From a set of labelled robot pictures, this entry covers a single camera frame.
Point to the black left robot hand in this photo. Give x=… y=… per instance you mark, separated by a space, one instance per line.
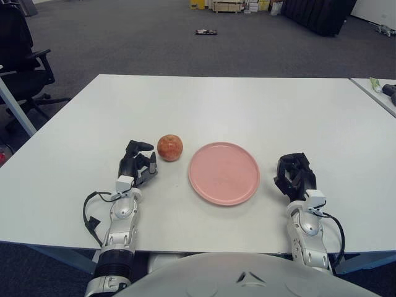
x=127 y=164

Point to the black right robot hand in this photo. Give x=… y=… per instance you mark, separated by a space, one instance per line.
x=307 y=181

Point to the red-yellow apple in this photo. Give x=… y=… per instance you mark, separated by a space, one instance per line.
x=170 y=148

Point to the pink round plate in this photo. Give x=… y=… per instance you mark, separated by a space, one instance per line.
x=224 y=173

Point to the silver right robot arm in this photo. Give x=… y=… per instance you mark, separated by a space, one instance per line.
x=306 y=229

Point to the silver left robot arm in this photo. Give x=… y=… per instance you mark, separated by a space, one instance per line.
x=122 y=213

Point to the white neighbouring table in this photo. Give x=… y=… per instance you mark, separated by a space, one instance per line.
x=368 y=92

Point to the green-white tube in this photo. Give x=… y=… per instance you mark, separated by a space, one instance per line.
x=376 y=85

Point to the dark grey power tool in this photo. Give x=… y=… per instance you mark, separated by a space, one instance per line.
x=390 y=89

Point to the red object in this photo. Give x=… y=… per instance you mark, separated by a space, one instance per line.
x=2 y=157

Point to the grey slanted desk leg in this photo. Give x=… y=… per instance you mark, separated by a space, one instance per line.
x=15 y=105

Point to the grey robot torso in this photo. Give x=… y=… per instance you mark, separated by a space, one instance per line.
x=216 y=278

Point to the black office chair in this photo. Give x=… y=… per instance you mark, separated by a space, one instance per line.
x=18 y=77

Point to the black flat floor object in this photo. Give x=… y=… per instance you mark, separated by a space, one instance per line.
x=206 y=31

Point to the black curtain partition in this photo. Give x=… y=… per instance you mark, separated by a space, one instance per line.
x=318 y=15

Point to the white plastic bag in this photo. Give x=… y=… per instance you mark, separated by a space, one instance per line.
x=276 y=9

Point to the yellow cardboard box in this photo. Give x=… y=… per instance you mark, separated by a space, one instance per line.
x=264 y=4
x=198 y=3

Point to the stacked white boxes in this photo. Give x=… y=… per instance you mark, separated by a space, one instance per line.
x=250 y=6

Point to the grey cabinet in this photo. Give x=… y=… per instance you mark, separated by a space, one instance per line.
x=30 y=6

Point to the wooden crate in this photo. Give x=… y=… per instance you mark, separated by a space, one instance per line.
x=226 y=6

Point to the blue-grey table frame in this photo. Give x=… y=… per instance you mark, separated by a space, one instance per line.
x=62 y=253

